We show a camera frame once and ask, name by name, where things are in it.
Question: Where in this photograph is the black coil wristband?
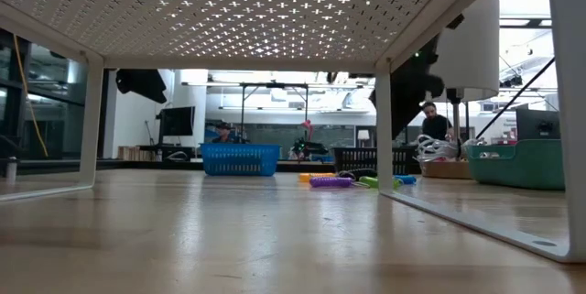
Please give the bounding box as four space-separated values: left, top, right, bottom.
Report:
337 168 379 181

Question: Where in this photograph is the orange coil wristband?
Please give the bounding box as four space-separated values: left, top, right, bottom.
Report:
299 172 339 184

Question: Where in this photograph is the white shade table lamp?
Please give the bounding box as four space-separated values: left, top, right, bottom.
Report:
415 0 501 180

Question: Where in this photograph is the white cylinder post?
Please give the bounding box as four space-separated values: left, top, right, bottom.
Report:
2 156 19 181

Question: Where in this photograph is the green coil wristband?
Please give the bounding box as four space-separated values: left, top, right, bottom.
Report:
358 175 402 190

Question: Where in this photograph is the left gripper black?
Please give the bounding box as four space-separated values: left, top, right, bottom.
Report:
115 70 168 104

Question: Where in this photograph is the stack of books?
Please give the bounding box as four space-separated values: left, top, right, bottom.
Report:
117 145 161 162

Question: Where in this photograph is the black aluminium table frame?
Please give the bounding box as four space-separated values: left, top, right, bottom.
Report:
0 158 338 174

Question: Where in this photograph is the white perforated metal shelf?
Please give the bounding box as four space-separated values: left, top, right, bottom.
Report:
0 0 586 266

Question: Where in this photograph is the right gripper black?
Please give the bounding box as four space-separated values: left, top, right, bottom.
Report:
369 72 445 140

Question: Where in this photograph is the black computer monitor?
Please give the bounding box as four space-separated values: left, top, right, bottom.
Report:
157 105 197 147

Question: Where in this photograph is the purple coil wristband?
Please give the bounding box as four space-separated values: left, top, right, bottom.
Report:
309 176 353 189

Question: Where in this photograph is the black plastic basket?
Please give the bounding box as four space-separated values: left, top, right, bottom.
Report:
332 147 416 177

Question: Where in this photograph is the green plastic tray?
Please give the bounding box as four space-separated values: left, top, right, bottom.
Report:
466 138 565 191

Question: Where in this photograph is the dark grey equipment box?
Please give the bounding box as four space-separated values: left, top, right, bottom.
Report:
515 108 560 142

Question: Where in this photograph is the yellow hanging cable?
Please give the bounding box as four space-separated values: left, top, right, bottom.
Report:
12 33 50 158

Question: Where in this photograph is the black right arm tether cable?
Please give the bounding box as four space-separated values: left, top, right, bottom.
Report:
474 56 556 140

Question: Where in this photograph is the black equipment case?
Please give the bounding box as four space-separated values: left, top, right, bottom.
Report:
159 145 199 164

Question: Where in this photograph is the person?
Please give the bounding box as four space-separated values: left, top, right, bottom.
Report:
419 101 455 143
211 121 233 144

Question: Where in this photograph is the black background gantry frame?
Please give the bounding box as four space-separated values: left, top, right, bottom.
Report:
237 82 310 145

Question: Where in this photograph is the blue plastic basket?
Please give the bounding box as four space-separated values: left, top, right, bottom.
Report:
200 142 281 177

